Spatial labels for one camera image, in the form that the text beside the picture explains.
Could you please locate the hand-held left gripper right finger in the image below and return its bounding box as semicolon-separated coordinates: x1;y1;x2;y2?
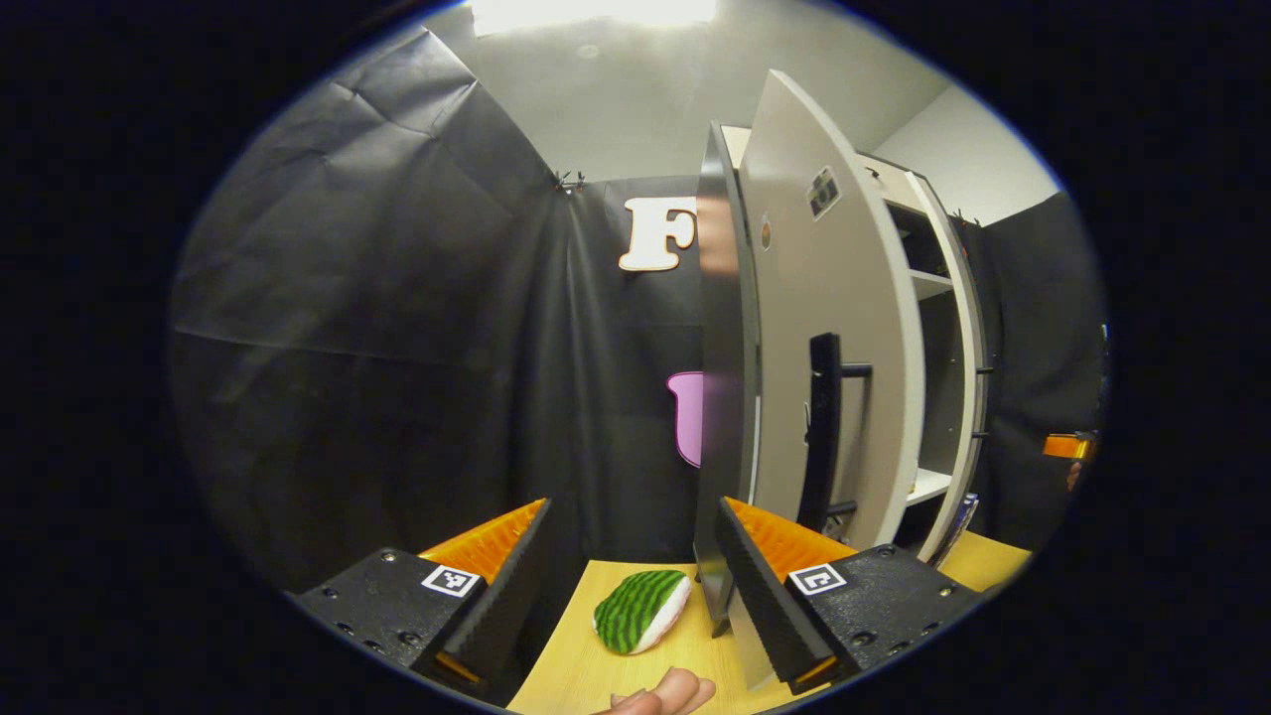
715;497;984;696

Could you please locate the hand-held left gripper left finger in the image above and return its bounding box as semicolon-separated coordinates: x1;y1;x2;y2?
288;497;554;696

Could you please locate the white shoe cabinet door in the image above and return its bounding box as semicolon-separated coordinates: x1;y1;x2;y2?
730;70;926;691
914;169;991;567

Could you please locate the white grey shoe cabinet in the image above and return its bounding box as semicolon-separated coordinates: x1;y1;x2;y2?
692;119;959;637

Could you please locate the black backdrop cloth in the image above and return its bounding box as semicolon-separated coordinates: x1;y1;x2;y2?
169;25;716;597
978;191;1108;552

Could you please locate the green striped watermelon toy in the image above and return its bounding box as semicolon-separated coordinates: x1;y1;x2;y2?
593;569;693;656

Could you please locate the ceiling light panel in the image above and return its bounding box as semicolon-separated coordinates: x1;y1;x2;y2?
472;0;716;36

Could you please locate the black door handle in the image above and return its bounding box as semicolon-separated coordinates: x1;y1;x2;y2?
797;333;875;534

